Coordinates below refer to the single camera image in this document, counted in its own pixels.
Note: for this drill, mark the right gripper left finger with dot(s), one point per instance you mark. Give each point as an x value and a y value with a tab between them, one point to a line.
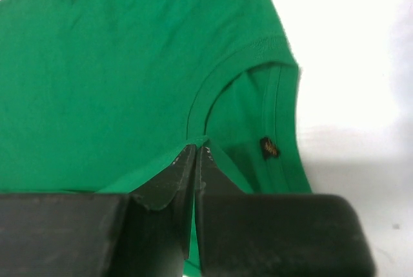
173	188

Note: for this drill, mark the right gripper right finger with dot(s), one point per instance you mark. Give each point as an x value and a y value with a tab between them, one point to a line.
216	213

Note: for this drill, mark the green t shirt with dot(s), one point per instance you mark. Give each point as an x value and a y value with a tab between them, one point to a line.
101	95

